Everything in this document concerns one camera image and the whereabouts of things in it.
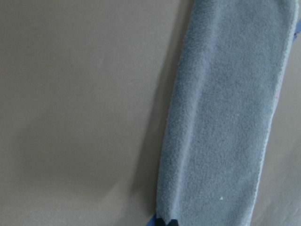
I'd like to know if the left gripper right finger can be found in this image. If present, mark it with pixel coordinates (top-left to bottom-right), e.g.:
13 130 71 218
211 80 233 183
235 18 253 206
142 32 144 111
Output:
167 219 178 226

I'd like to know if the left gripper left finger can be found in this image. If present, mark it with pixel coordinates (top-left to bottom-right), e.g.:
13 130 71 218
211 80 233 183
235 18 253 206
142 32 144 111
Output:
154 218 165 226

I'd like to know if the pink and grey towel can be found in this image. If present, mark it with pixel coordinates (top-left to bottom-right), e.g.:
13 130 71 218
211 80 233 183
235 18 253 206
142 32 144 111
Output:
152 0 299 226

